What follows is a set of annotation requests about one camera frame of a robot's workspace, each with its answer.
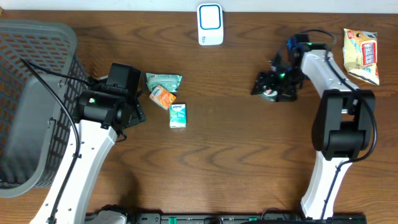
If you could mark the white barcode scanner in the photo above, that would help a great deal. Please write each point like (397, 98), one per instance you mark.
(210, 24)

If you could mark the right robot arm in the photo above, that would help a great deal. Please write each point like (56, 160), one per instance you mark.
(344, 131)

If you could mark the orange tissue pack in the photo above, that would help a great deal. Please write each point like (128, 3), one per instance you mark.
(162, 97)

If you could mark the grey plastic basket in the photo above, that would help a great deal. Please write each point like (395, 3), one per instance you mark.
(34, 128)

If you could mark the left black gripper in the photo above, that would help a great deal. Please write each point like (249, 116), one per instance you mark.
(138, 111)

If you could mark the yellow wet wipes pack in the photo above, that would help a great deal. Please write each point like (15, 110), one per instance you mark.
(360, 55)

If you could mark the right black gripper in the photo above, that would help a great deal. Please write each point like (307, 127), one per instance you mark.
(289, 94)

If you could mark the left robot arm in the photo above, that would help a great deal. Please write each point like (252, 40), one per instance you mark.
(101, 114)

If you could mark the teal Kleenex tissue pack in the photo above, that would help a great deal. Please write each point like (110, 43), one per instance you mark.
(178, 116)

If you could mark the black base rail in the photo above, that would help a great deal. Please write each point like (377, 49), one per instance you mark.
(109, 216)

